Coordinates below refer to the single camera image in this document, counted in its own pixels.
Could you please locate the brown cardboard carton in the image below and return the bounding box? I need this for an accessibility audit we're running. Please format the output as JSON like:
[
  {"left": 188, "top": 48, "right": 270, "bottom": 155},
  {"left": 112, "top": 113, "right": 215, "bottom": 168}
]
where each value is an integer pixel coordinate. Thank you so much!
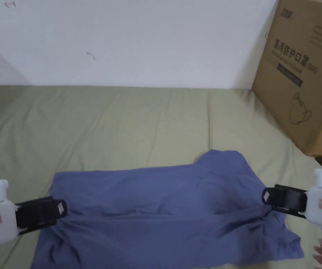
[{"left": 251, "top": 0, "right": 322, "bottom": 158}]

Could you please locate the bed with pale green sheet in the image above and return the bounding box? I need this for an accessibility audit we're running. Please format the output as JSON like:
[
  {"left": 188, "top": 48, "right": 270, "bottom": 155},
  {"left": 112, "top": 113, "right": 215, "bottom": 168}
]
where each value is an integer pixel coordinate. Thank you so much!
[{"left": 0, "top": 84, "right": 322, "bottom": 269}]

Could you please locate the dark blue shirt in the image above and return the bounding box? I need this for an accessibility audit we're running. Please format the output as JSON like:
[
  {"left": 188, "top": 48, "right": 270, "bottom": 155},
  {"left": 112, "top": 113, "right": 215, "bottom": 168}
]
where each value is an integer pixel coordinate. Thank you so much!
[{"left": 30, "top": 150, "right": 305, "bottom": 269}]

